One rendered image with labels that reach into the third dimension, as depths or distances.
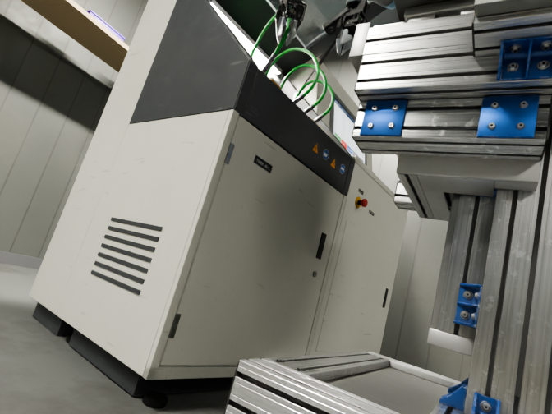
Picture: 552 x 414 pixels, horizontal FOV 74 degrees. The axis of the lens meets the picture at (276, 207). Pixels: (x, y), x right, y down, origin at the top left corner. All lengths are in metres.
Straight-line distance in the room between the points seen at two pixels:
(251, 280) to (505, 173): 0.72
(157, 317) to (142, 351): 0.09
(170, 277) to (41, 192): 2.34
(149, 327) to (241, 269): 0.29
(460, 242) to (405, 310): 1.94
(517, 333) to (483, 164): 0.33
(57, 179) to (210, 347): 2.42
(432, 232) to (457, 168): 2.05
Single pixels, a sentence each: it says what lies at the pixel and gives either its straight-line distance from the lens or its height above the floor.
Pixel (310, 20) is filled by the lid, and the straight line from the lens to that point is 1.99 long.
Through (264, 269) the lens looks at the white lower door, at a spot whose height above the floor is 0.40.
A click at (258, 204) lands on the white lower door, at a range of 1.11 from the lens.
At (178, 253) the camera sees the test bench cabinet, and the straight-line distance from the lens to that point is 0.98.
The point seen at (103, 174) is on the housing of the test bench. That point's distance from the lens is 1.51.
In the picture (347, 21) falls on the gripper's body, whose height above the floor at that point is 1.33.
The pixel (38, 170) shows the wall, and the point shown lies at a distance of 3.21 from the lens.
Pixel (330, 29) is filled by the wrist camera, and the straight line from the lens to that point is 1.56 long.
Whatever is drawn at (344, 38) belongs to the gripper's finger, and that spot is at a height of 1.26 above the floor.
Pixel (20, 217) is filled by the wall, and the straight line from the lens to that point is 3.20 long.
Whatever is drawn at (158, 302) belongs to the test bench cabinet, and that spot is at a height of 0.24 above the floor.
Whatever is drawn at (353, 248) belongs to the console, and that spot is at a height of 0.60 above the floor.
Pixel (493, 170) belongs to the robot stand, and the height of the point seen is 0.70.
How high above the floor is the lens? 0.36
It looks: 12 degrees up
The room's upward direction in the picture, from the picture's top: 16 degrees clockwise
